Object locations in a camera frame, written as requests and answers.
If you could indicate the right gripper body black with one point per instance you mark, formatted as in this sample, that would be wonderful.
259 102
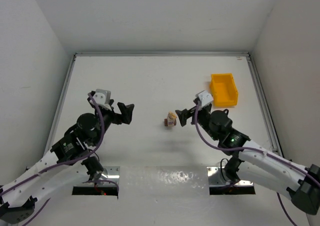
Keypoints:
193 113

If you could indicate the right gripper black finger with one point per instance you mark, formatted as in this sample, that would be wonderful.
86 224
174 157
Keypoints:
184 120
185 113

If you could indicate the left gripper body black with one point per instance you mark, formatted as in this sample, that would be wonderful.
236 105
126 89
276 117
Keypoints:
117 114

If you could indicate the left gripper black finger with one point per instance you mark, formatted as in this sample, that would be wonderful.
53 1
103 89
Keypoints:
126 112
110 103

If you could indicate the patterned small wood block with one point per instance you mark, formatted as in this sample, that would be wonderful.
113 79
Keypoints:
172 115

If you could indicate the light wood cube block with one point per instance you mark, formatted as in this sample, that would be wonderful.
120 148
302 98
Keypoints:
170 120

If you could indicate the dark brown wood block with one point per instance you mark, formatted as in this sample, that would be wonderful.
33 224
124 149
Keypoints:
166 124

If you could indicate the yellow plastic bin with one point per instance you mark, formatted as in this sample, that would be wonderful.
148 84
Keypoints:
223 90

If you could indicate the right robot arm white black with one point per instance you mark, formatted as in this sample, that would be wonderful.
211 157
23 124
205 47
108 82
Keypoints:
249 161

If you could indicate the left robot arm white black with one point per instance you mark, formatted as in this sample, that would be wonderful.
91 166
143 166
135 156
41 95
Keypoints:
69 162

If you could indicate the white front cover board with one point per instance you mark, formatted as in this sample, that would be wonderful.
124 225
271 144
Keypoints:
169 196

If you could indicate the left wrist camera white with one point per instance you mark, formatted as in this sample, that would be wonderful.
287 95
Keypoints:
102 97

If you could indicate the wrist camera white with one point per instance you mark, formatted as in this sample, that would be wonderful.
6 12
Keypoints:
102 97
205 98

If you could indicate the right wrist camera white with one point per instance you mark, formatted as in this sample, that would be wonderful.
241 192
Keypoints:
205 98

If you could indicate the aluminium frame rail left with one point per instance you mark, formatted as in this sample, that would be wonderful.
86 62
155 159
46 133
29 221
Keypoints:
60 104

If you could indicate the aluminium frame rail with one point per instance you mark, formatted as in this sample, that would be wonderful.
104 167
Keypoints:
162 53
60 104
271 130

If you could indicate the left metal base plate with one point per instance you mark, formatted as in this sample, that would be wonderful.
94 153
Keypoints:
109 177

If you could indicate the metal base plate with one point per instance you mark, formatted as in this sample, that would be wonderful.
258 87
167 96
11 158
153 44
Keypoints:
109 177
216 178

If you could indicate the aluminium frame rail back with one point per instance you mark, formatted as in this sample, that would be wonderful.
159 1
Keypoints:
162 53

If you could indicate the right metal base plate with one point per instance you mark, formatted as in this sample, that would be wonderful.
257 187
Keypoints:
216 178

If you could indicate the aluminium frame rail right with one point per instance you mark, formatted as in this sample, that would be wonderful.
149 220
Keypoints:
271 130

